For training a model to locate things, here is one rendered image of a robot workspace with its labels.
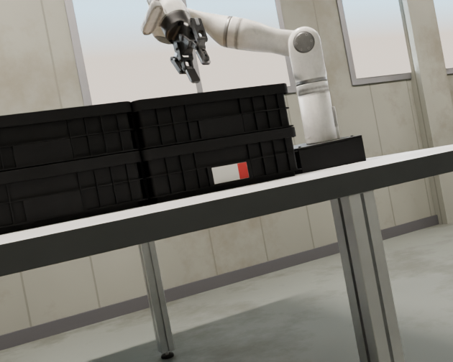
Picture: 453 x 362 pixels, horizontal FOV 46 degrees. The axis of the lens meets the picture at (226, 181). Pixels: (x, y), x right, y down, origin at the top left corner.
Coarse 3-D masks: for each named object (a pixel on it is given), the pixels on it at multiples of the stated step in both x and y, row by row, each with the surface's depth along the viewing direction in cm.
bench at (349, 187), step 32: (384, 160) 119; (416, 160) 97; (448, 160) 101; (224, 192) 102; (256, 192) 83; (288, 192) 85; (320, 192) 88; (352, 192) 91; (64, 224) 94; (96, 224) 72; (128, 224) 74; (160, 224) 76; (192, 224) 78; (224, 224) 80; (352, 224) 97; (0, 256) 67; (32, 256) 68; (64, 256) 70; (352, 256) 99; (384, 256) 99; (160, 288) 229; (352, 288) 100; (384, 288) 98; (160, 320) 228; (352, 320) 102; (384, 320) 99; (160, 352) 229; (384, 352) 97
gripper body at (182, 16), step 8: (168, 16) 121; (176, 16) 120; (184, 16) 121; (168, 24) 121; (176, 24) 120; (184, 24) 120; (168, 32) 121; (176, 32) 122; (184, 32) 120; (192, 32) 120; (168, 40) 124; (176, 40) 123; (184, 48) 121; (192, 48) 121
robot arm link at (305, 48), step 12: (300, 36) 149; (312, 36) 148; (288, 48) 151; (300, 48) 149; (312, 48) 149; (300, 60) 150; (312, 60) 149; (300, 72) 150; (312, 72) 150; (324, 72) 151; (300, 84) 152
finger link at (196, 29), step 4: (192, 20) 117; (200, 20) 118; (192, 24) 117; (196, 24) 117; (200, 24) 117; (192, 28) 117; (196, 28) 116; (200, 28) 117; (196, 32) 116; (200, 32) 118; (204, 32) 117; (196, 36) 116; (204, 36) 117; (196, 40) 116; (200, 40) 116
